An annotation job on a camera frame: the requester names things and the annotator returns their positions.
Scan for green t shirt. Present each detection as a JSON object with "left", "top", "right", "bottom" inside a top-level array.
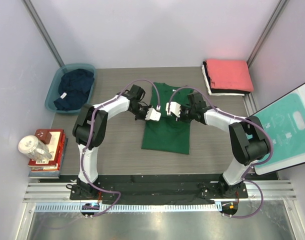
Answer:
[{"left": 141, "top": 82, "right": 191, "bottom": 155}]

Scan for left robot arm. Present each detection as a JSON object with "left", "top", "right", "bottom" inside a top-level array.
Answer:
[{"left": 70, "top": 85, "right": 151, "bottom": 200}]

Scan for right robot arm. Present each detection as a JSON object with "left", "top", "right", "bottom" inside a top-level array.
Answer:
[{"left": 167, "top": 92, "right": 272, "bottom": 198}]

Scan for stack of red books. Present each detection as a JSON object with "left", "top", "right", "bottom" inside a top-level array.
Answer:
[{"left": 28, "top": 129, "right": 68, "bottom": 179}]

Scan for folded red t shirt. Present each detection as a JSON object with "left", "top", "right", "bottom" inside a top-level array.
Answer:
[{"left": 206, "top": 59, "right": 254, "bottom": 93}]

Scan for navy blue t shirt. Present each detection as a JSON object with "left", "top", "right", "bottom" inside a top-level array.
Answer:
[{"left": 53, "top": 68, "right": 95, "bottom": 111}]

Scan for blue plastic basket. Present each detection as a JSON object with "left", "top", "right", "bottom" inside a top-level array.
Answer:
[{"left": 45, "top": 63, "right": 97, "bottom": 114}]

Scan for teal folding board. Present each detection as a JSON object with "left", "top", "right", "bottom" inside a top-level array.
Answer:
[{"left": 254, "top": 83, "right": 305, "bottom": 175}]

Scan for small dark red box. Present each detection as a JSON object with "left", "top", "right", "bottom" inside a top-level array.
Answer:
[{"left": 34, "top": 129, "right": 52, "bottom": 145}]

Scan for clear plastic jar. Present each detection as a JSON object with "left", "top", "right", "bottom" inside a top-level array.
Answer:
[{"left": 17, "top": 135, "right": 52, "bottom": 161}]

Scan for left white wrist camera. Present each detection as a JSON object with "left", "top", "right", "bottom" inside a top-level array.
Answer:
[{"left": 145, "top": 107, "right": 161, "bottom": 122}]

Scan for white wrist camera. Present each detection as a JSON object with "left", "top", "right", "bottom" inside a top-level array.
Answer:
[
  {"left": 165, "top": 101, "right": 181, "bottom": 118},
  {"left": 145, "top": 107, "right": 161, "bottom": 122}
]

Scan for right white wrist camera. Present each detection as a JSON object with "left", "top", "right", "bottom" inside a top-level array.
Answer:
[{"left": 165, "top": 101, "right": 181, "bottom": 118}]

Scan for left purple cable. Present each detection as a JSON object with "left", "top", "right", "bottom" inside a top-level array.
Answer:
[{"left": 81, "top": 79, "right": 162, "bottom": 218}]

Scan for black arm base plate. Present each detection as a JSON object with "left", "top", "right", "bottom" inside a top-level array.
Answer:
[{"left": 67, "top": 174, "right": 248, "bottom": 204}]

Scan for aluminium rail frame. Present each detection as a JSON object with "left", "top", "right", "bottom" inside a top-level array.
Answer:
[{"left": 22, "top": 180, "right": 297, "bottom": 203}]

